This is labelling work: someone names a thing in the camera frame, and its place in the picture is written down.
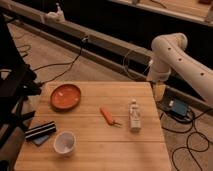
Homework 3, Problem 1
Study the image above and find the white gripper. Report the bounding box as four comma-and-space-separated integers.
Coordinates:
146, 66, 170, 101

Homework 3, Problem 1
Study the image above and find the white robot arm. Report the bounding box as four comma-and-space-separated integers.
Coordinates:
147, 33, 213, 107

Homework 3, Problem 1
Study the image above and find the orange ceramic plate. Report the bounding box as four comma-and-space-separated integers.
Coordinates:
50, 84, 81, 110

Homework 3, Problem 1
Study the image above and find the white ceramic cup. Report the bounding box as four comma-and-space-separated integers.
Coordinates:
53, 131, 76, 156

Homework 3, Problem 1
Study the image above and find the blue power box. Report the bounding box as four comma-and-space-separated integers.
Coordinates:
169, 99, 188, 117

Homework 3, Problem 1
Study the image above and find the white plastic bottle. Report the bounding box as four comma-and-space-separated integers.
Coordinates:
129, 99, 141, 132

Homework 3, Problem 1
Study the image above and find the black white striped box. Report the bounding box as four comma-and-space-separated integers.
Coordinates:
25, 121, 56, 141

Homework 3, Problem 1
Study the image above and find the blue flat card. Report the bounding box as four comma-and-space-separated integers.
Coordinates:
33, 135, 49, 146

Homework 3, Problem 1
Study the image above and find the black tripod stand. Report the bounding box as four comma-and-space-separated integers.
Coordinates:
0, 12, 41, 149

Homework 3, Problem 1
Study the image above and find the black floor cable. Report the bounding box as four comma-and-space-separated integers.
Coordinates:
159, 106, 213, 171

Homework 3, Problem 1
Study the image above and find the orange handled peeler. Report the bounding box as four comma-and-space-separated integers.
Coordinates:
100, 107, 120, 126

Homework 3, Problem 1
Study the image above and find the black cable from rail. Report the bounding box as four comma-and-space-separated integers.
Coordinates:
31, 35, 89, 86

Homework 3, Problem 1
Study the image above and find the long metal rail beam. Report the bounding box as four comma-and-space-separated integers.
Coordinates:
0, 0, 213, 109

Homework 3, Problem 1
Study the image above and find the white clamp on rail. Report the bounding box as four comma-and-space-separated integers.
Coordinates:
45, 3, 65, 22

